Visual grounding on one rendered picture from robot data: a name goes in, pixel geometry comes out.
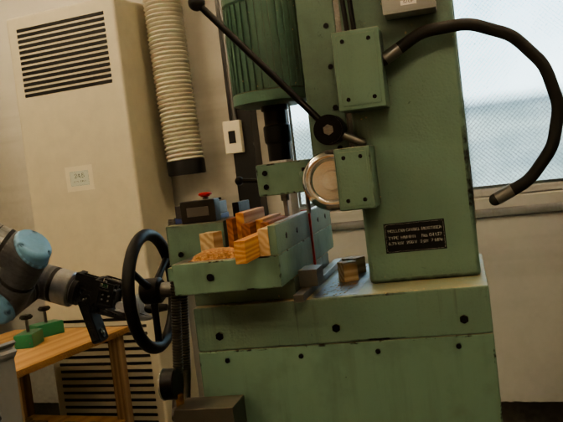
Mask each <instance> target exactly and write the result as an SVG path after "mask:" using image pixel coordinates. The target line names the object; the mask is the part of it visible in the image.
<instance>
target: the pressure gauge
mask: <svg viewBox="0 0 563 422"><path fill-rule="evenodd" d="M158 393H159V396H160V398H161V400H163V401H166V400H176V405H177V407H178V406H179V405H180V404H184V399H183V377H182V374H181V372H180V370H179V369H178V368H163V369H162V370H161V371H160V373H159V375H158Z"/></svg>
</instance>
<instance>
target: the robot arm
mask: <svg viewBox="0 0 563 422"><path fill-rule="evenodd" d="M51 253H52V248H51V245H50V243H49V241H48V240H47V239H46V238H45V237H44V236H43V235H42V234H40V233H38V232H36V231H33V230H31V229H23V230H20V231H16V230H15V229H11V228H9V227H7V226H5V225H3V224H1V223H0V324H6V323H8V322H10V321H12V320H13V319H14V318H15V317H16V316H17V315H18V314H19V313H21V312H22V311H23V310H25V309H26V308H27V307H28V306H30V305H31V304H32V303H34V302H35V301H36V300H38V299H41V300H44V301H49V302H52V303H55V304H58V305H61V306H66V307H69V306H72V305H75V306H77V305H78V306H79V308H80V312H81V314H82V316H83V319H84V321H85V325H86V327H87V330H88V333H89V334H90V339H91V341H92V343H93V344H97V343H100V342H103V341H105V340H106V339H107V338H108V337H109V336H108V333H107V331H106V327H105V325H104V322H103V320H102V318H101V315H103V316H107V317H112V318H116V319H122V320H126V316H125V312H124V308H123V302H122V301H121V299H122V293H121V281H120V280H121V279H119V278H116V277H113V276H110V275H106V276H101V277H99V276H96V275H91V274H88V271H85V270H83V271H81V272H76V271H72V270H67V269H65V268H61V267H58V266H55V265H50V264H48V263H49V258H50V256H51ZM104 278H105V280H104ZM112 278H113V279H112ZM114 279H115V280H114ZM83 298H84V300H83ZM136 303H137V311H138V315H139V318H140V321H141V322H145V321H149V320H152V316H151V315H149V314H148V313H146V312H145V311H144V306H145V304H144V303H143V302H142V301H141V300H140V298H139V295H138V294H136Z"/></svg>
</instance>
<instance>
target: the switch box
mask: <svg viewBox="0 0 563 422"><path fill-rule="evenodd" d="M400 1H403V0H381V2H382V10H383V15H384V16H385V19H386V20H391V19H397V18H406V17H411V16H417V15H422V14H428V13H435V12H436V11H437V9H436V0H416V3H412V4H407V5H402V6H401V5H400Z"/></svg>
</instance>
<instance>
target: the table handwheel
mask: <svg viewBox="0 0 563 422"><path fill-rule="evenodd" d="M146 241H151V242H152V243H153V244H154V245H155V246H156V248H157V249H158V252H159V254H160V255H161V258H162V261H161V264H160V266H159V268H158V271H157V273H156V275H155V277H154V278H147V279H143V278H142V277H141V276H140V275H139V274H138V273H137V272H136V264H137V257H138V254H139V251H140V249H141V247H142V245H143V244H144V243H145V242H146ZM169 262H170V261H169V253H168V243H167V242H166V240H165V239H164V237H162V236H161V235H160V233H158V232H157V231H155V230H153V229H142V230H140V231H139V232H137V233H136V234H135V235H134V236H133V238H132V239H131V241H130V243H129V245H128V246H127V251H126V253H125V257H124V261H123V266H122V274H121V293H122V302H123V308H124V312H125V316H126V319H127V325H128V327H129V330H130V332H131V334H132V336H133V338H134V340H135V342H136V343H137V345H138V346H139V347H140V348H141V349H142V350H143V351H145V352H146V353H151V354H158V353H161V352H163V351H164V350H165V349H166V348H167V347H168V346H169V344H170V343H171V341H172V327H171V326H172V323H171V322H172V321H171V320H172V318H171V314H172V312H171V305H172V304H171V301H170V300H171V298H170V296H171V295H170V294H171V292H170V291H171V290H170V288H171V287H170V285H171V284H170V282H171V281H169V280H168V268H170V266H169V265H170V264H169ZM164 271H165V272H166V277H167V282H164V280H163V279H162V277H163V272H164ZM135 281H136V282H137V283H138V284H139V287H138V295H139V298H140V300H141V301H142V302H143V303H144V304H151V309H152V319H153V325H154V333H155V342H153V341H152V340H151V339H150V338H149V337H148V336H147V334H146V333H145V332H144V330H143V327H142V324H141V321H140V318H139V315H138V311H137V303H136V296H135ZM166 297H168V315H167V320H166V324H165V328H164V330H163V334H162V330H161V325H160V317H159V309H158V303H163V301H164V300H165V298H166Z"/></svg>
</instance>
